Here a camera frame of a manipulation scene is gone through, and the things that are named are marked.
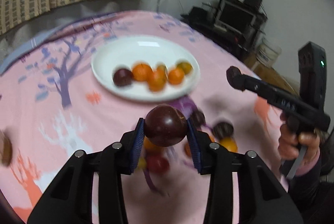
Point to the large dark plum front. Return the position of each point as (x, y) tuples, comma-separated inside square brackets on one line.
[(123, 77)]

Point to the yellow orange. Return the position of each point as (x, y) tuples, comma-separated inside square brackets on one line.
[(229, 143)]

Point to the black metal shelf desk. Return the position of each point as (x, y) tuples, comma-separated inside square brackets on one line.
[(237, 44)]

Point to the small orange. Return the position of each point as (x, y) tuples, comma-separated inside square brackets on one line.
[(176, 76)]

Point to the pink deer tablecloth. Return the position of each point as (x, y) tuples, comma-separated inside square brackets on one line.
[(52, 105)]

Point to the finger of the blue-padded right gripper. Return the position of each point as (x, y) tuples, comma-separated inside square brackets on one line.
[(262, 198)]

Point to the white oval plate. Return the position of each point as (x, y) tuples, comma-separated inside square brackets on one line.
[(126, 51)]

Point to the red cherry tomato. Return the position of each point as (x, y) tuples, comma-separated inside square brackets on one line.
[(157, 164)]

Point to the dark wrinkled fruit back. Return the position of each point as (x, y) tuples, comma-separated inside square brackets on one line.
[(198, 118)]

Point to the small yellow-green fruit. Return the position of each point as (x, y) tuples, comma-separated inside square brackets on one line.
[(142, 164), (162, 67)]

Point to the green-orange citrus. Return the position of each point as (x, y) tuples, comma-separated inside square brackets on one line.
[(185, 66)]

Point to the person's right hand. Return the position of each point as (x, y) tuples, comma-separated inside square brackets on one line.
[(300, 152)]

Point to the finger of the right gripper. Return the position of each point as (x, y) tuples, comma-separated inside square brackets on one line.
[(261, 88)]

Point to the large orange front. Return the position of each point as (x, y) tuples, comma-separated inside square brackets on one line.
[(141, 71)]

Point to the dark wrinkled fruit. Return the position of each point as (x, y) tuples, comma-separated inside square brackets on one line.
[(235, 78), (198, 118), (223, 130)]

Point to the computer monitor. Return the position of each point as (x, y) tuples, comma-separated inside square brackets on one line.
[(234, 17)]

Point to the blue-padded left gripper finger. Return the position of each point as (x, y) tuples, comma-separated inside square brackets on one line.
[(68, 198)]

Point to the white plastic bucket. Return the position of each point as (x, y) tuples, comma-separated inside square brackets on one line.
[(268, 51)]

